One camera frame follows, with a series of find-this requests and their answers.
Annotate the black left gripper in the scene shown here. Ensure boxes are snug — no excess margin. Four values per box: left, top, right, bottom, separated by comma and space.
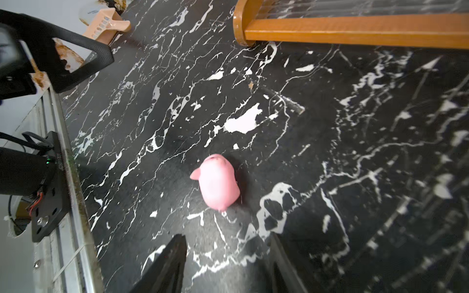
1, 10, 114, 100

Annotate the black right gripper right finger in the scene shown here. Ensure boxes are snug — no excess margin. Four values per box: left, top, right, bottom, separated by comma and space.
269, 234, 311, 293

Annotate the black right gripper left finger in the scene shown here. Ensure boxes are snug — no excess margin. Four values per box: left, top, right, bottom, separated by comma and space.
130, 234, 188, 293

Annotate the pink pig toy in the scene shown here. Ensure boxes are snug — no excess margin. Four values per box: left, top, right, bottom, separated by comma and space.
190, 154, 241, 212

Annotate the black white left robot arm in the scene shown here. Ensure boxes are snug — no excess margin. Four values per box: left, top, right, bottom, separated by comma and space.
1, 10, 114, 195

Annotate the beige slotted scoop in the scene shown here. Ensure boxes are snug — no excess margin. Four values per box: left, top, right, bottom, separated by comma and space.
83, 8, 131, 45

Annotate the orange wooden two-tier shelf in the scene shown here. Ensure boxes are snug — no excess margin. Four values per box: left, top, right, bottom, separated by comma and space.
233, 0, 469, 50

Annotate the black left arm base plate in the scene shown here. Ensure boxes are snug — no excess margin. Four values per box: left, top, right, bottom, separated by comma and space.
31, 131, 71, 243

